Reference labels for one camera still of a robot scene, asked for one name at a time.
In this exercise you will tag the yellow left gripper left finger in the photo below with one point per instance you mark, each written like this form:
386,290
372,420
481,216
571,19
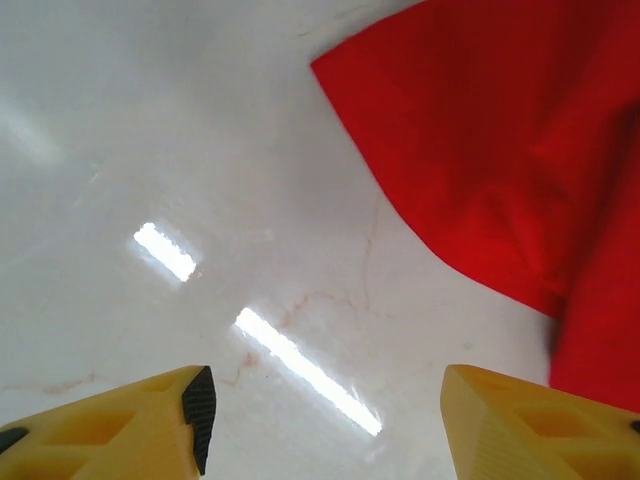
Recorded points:
100,435

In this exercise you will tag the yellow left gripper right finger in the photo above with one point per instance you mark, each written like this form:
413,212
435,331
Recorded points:
525,435

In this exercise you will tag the red printed t-shirt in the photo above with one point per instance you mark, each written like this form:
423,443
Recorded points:
475,125

